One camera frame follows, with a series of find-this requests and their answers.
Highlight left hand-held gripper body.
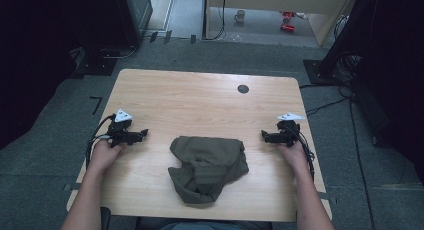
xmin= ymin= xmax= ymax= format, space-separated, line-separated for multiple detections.
xmin=106 ymin=108 xmax=138 ymax=148

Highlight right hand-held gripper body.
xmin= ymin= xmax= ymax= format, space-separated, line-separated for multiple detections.
xmin=274 ymin=112 xmax=306 ymax=148

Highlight olive green shorts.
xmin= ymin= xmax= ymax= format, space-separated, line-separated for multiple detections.
xmin=167 ymin=135 xmax=250 ymax=205

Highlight person's right hand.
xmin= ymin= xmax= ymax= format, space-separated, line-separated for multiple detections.
xmin=277 ymin=140 xmax=310 ymax=172

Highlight person's left hand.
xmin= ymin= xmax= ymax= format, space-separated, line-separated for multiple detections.
xmin=87 ymin=138 xmax=126 ymax=174

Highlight dark cabinet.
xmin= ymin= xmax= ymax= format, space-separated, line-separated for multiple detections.
xmin=83 ymin=0 xmax=154 ymax=52

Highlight grey mug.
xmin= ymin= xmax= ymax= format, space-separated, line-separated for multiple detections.
xmin=233 ymin=9 xmax=247 ymax=24

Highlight black metal stand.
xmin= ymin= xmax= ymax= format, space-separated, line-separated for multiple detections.
xmin=319 ymin=0 xmax=379 ymax=78

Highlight right hand-held gripper black cable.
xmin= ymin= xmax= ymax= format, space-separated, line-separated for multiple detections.
xmin=289 ymin=124 xmax=316 ymax=183

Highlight hand-held gripper black cable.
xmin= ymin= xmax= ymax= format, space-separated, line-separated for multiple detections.
xmin=85 ymin=114 xmax=117 ymax=171
xmin=289 ymin=124 xmax=316 ymax=183

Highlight left hand-held gripper black cable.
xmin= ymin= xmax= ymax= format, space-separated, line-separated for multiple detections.
xmin=85 ymin=114 xmax=117 ymax=171

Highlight black floor cable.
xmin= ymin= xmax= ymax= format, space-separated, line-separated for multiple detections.
xmin=298 ymin=84 xmax=356 ymax=118

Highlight black stand base plate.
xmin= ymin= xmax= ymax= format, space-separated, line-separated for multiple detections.
xmin=302 ymin=58 xmax=355 ymax=86
xmin=74 ymin=54 xmax=118 ymax=77

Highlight black cable bundle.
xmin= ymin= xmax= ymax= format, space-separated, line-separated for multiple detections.
xmin=332 ymin=52 xmax=364 ymax=85

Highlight hanging black cable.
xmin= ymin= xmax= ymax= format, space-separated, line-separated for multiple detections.
xmin=202 ymin=0 xmax=228 ymax=42

